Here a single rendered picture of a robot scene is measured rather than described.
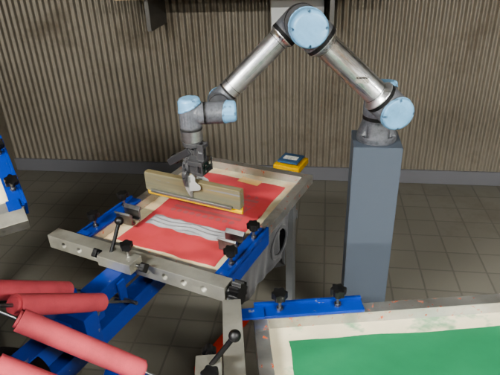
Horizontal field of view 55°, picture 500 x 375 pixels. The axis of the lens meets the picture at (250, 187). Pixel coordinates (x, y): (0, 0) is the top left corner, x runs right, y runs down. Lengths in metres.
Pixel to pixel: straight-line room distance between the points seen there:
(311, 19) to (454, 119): 2.76
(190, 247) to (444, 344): 0.85
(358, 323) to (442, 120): 2.93
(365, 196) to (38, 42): 3.31
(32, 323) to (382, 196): 1.32
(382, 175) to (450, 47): 2.22
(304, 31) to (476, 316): 0.96
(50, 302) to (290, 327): 0.62
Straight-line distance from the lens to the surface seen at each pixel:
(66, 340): 1.14
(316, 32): 1.54
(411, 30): 3.92
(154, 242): 1.76
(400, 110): 1.69
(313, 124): 4.07
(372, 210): 1.97
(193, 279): 1.43
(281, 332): 1.37
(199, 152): 1.66
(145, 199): 1.99
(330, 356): 1.32
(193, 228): 1.81
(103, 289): 1.46
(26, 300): 1.19
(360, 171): 1.89
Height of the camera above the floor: 1.91
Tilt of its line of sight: 28 degrees down
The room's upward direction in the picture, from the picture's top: 2 degrees counter-clockwise
